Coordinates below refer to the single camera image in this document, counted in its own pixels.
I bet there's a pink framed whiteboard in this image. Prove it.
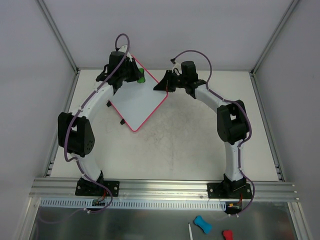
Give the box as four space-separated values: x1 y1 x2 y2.
109 60 168 132

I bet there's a black whiteboard clip upper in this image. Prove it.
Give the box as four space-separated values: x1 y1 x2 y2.
106 101 112 108

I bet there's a red bone-shaped eraser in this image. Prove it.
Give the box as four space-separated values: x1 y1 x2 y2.
222 229 234 240

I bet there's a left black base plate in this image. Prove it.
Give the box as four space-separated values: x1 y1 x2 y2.
75 178 120 197

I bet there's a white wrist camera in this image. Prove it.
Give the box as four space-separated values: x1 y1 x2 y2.
170 58 181 75
118 45 132 58

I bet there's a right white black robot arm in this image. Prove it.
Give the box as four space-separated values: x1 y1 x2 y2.
154 61 252 199

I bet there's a white marker pen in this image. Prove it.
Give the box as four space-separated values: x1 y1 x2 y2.
188 222 193 240

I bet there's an aluminium mounting rail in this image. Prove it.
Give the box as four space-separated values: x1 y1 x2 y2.
29 177 300 202

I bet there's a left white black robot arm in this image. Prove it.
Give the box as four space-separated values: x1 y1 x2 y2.
57 49 144 196

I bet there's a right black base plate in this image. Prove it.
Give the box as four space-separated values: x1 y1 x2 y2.
206 182 253 200

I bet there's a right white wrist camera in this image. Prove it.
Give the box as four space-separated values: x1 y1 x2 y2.
170 58 181 75

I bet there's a green bone-shaped eraser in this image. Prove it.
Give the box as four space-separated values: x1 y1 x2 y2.
137 68 146 84

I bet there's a blue bone-shaped eraser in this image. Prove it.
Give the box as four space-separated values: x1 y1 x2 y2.
193 215 213 235

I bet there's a white slotted cable duct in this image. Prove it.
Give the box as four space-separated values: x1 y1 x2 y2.
39 197 227 211

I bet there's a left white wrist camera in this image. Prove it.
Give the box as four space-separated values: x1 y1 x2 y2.
118 45 132 58

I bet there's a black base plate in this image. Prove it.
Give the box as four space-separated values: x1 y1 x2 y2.
75 178 120 197
206 182 253 200

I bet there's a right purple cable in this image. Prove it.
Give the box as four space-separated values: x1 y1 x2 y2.
172 49 256 218

